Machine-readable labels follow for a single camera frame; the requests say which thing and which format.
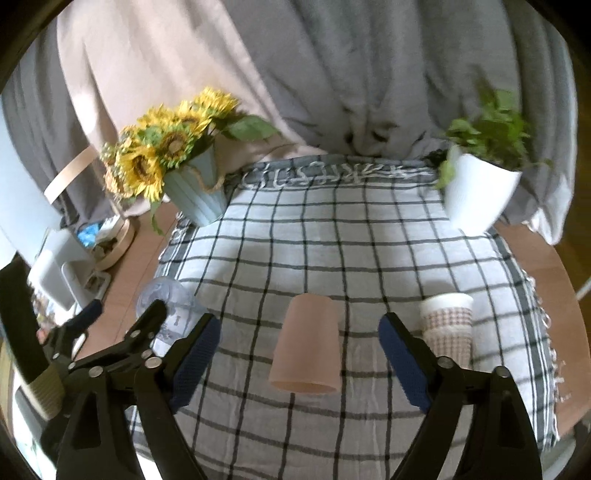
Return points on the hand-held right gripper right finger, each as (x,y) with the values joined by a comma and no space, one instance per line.
(406,364)

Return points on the white plant pot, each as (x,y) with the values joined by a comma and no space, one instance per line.
(475,194)

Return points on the beige curtain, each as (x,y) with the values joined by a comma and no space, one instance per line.
(152,55)

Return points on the white appliance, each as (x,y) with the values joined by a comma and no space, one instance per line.
(55,272)

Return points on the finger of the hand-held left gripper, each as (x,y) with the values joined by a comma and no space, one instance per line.
(150,321)
(91,310)

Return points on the light blue ribbed pot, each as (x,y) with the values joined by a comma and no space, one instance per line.
(198,198)

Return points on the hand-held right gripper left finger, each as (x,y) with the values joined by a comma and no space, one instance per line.
(196,364)

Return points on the green leafy plant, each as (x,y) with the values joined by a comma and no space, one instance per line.
(494,129)

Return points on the grey curtain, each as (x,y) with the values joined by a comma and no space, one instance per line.
(346,69)

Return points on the pink cup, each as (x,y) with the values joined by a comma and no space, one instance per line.
(304,346)

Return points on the round wooden stand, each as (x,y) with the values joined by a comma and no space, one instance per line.
(117,242)

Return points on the clear plastic cup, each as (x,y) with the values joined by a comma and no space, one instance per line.
(181,302)

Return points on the checkered grey white cloth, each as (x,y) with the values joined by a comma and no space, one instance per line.
(323,240)

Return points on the artificial sunflower bouquet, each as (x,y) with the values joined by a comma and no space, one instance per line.
(152,157)

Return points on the checkered paper cup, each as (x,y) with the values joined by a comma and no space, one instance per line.
(450,323)

